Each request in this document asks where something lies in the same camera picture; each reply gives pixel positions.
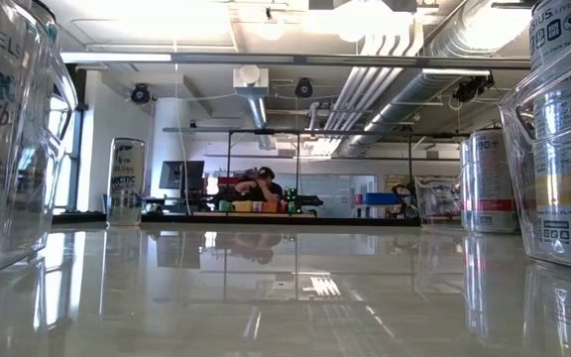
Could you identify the clear plastic bin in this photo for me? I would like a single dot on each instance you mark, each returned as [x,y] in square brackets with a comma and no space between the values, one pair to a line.
[518,198]
[57,124]
[436,203]

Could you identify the red-banded Celsius can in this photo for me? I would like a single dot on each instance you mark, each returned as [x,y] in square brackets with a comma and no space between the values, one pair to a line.
[491,188]

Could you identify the Tropical Vibe Celsius can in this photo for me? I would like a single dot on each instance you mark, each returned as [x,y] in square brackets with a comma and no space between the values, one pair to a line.
[568,149]

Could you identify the black background robot arm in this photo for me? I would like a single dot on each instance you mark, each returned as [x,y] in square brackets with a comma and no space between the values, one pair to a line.
[305,201]

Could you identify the person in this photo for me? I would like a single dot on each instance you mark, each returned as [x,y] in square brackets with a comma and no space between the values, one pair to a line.
[265,191]

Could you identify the orange box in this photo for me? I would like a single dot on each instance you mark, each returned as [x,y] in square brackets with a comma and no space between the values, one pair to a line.
[271,206]

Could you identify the wooden background table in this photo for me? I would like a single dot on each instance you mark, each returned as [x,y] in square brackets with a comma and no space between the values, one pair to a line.
[265,215]

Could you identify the yellow box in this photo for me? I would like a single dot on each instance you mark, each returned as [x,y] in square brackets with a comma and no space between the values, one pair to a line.
[242,205]

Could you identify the green box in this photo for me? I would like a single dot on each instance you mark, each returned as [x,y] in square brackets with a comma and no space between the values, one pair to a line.
[225,205]

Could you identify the grey ceiling pipe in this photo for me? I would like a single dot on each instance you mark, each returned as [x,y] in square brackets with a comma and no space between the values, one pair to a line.
[257,114]

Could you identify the small red box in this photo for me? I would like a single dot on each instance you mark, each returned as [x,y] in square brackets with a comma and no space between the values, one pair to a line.
[358,199]

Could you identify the black round ceiling device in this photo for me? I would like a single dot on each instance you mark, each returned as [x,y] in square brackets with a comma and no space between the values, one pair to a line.
[140,93]
[304,87]

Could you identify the blue storage bin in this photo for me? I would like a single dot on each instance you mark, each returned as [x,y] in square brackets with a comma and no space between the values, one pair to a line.
[380,199]

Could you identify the grey shelf bar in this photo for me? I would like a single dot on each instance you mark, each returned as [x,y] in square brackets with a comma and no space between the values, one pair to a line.
[196,129]

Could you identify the white ceiling box with dome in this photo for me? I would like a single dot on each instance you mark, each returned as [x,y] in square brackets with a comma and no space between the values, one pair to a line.
[250,79]

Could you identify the black computer monitor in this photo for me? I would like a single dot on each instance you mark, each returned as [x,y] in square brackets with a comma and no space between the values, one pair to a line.
[179,173]

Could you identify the white ceiling pipe run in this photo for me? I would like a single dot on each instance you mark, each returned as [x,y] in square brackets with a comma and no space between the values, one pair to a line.
[360,94]

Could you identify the black background equipment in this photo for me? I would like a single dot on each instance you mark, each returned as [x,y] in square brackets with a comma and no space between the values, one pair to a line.
[403,198]

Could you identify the white strip light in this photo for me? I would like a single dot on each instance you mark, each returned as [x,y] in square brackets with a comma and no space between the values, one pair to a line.
[454,72]

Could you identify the black metal background frame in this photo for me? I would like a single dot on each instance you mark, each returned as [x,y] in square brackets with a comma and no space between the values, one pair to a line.
[265,131]
[410,163]

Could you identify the black metal table frame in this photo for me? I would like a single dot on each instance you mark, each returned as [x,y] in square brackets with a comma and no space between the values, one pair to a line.
[191,220]

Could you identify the silver round air duct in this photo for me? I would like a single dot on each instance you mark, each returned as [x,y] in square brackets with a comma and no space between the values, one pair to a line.
[414,94]

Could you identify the black ceiling camera cluster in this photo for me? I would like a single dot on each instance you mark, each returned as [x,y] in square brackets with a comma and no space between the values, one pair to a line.
[471,89]

